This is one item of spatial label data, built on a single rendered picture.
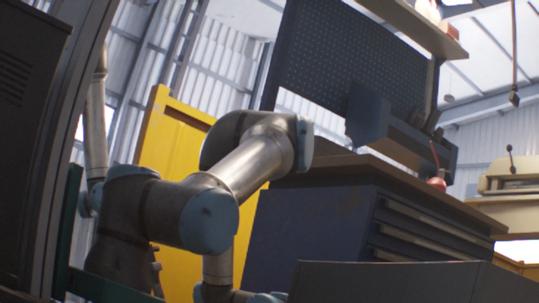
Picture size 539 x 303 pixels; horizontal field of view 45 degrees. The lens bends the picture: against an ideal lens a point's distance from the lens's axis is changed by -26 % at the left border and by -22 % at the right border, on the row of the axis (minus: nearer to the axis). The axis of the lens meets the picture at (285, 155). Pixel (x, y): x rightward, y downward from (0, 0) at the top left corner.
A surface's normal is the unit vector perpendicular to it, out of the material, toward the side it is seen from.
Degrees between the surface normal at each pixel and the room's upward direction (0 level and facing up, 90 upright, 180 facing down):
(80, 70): 90
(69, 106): 90
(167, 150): 90
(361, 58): 90
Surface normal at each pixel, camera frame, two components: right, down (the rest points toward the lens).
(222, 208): 0.88, 0.18
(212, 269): -0.26, 0.13
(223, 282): 0.43, 0.17
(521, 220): -0.68, -0.32
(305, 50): 0.66, -0.05
